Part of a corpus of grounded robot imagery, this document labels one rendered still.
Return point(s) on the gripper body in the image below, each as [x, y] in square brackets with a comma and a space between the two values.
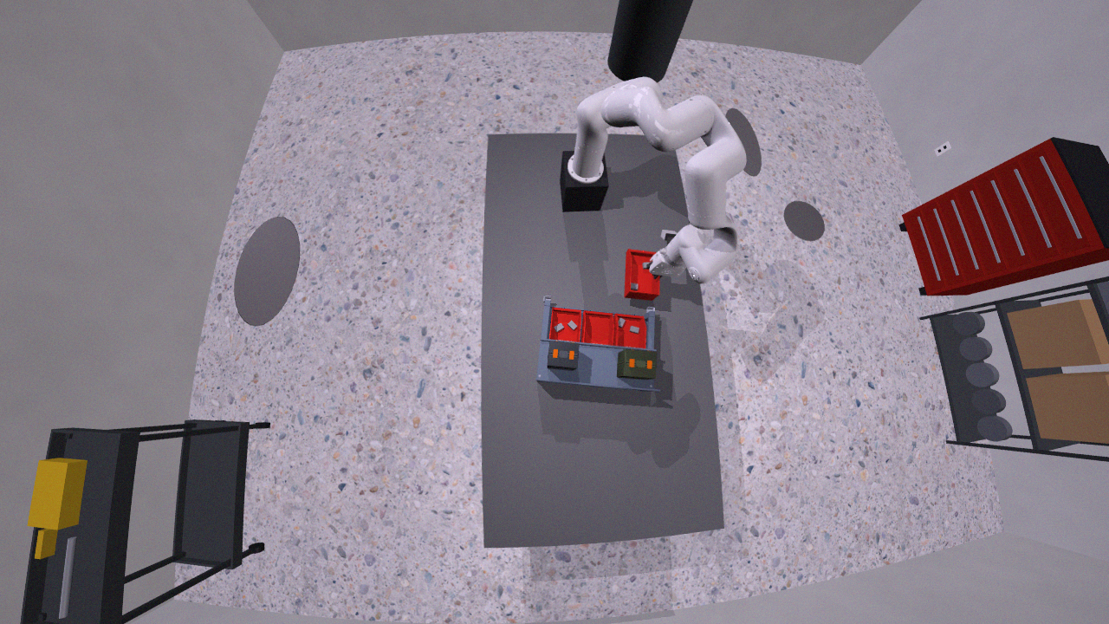
[662, 268]

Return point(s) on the dark grey tool case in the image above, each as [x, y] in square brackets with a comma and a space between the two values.
[563, 354]

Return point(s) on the red bin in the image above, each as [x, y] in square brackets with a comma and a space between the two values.
[564, 316]
[636, 274]
[597, 327]
[624, 338]

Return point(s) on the dark green tool case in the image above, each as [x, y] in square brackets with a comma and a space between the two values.
[637, 363]

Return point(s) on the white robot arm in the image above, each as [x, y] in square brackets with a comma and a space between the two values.
[634, 104]

